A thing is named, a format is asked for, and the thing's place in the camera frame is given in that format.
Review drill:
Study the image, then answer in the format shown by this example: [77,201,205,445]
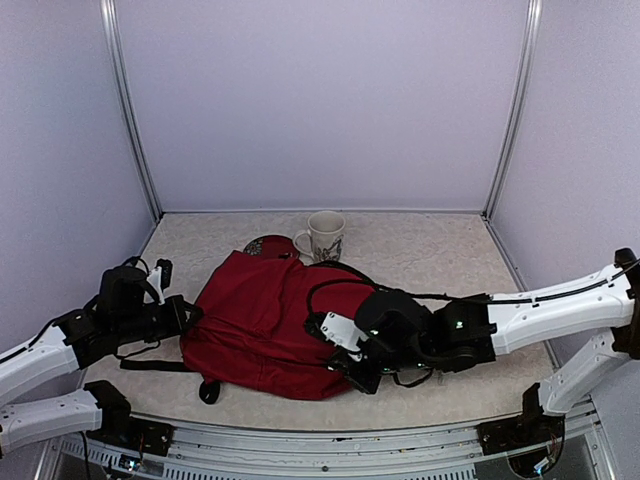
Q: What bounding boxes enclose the left aluminium frame post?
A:
[100,0,164,225]

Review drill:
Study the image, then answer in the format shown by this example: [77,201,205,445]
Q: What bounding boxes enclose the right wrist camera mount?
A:
[320,312,368,355]

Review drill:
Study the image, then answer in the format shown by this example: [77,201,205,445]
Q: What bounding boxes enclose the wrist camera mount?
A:
[320,312,368,355]
[145,259,173,305]

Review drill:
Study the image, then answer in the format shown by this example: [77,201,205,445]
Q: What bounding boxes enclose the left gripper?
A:
[114,293,202,344]

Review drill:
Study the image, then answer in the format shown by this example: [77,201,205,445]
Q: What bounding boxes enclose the red backpack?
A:
[119,234,401,405]

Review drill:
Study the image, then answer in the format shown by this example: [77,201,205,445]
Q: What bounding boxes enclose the red floral saucer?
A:
[243,235,299,259]

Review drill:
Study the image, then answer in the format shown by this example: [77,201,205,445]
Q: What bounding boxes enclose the right aluminium frame post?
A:
[483,0,544,222]

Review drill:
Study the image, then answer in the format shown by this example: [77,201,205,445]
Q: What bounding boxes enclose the front aluminium rail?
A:
[34,400,618,479]

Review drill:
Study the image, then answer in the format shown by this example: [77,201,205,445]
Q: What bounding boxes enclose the aluminium frame post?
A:
[100,0,164,225]
[483,0,544,222]

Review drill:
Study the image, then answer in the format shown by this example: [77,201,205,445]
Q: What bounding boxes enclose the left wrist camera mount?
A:
[145,259,173,305]

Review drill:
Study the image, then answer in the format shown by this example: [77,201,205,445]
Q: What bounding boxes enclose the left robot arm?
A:
[1,263,203,454]

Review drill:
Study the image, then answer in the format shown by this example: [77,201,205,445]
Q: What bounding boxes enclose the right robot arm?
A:
[315,248,639,455]

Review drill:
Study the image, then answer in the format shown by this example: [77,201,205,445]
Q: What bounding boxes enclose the white floral mug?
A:
[292,211,346,263]

